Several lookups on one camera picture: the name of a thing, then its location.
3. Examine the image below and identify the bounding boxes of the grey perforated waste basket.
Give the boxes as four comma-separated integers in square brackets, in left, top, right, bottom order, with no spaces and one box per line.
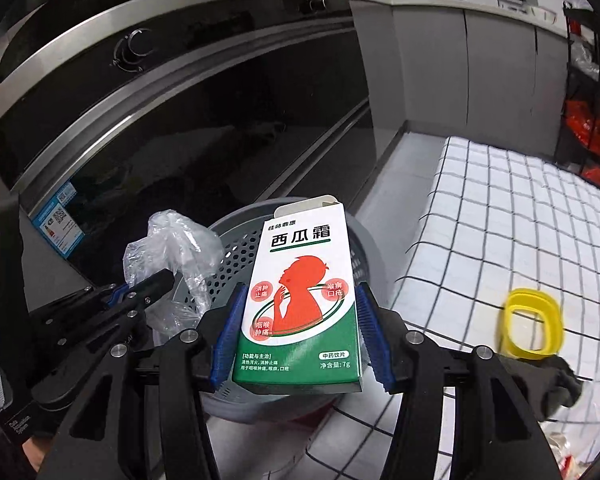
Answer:
[172,197,403,423]

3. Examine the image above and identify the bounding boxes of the black shelf rack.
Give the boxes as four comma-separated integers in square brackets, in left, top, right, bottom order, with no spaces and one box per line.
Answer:
[552,2,600,171]

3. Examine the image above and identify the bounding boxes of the clear plastic bag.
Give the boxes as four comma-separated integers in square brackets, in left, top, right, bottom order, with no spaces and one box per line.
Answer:
[122,208,226,336]

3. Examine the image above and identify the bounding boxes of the white plastic bag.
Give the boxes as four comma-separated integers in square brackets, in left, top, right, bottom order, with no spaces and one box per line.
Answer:
[575,40,600,81]

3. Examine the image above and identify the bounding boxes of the grey kitchen cabinet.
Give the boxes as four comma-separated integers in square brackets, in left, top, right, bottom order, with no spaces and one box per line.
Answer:
[350,0,571,156]

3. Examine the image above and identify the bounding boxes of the white checked cloth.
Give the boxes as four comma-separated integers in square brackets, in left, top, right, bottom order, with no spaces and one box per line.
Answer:
[325,135,600,480]

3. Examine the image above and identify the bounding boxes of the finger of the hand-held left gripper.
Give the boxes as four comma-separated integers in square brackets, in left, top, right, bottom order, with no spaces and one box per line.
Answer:
[30,269,176,396]
[27,284,129,341]

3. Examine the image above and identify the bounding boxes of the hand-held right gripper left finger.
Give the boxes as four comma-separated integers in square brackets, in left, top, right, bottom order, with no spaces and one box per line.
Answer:
[40,282,248,480]

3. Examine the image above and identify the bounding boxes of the yellow plastic lid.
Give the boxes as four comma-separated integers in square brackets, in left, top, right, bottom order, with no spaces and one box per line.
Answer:
[500,287,564,359]

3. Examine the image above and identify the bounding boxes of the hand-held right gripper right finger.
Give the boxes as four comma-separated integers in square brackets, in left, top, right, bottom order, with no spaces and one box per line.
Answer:
[355,282,576,480]

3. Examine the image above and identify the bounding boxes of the blue label sticker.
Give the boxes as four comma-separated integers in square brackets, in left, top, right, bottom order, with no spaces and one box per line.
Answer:
[30,180,88,260]

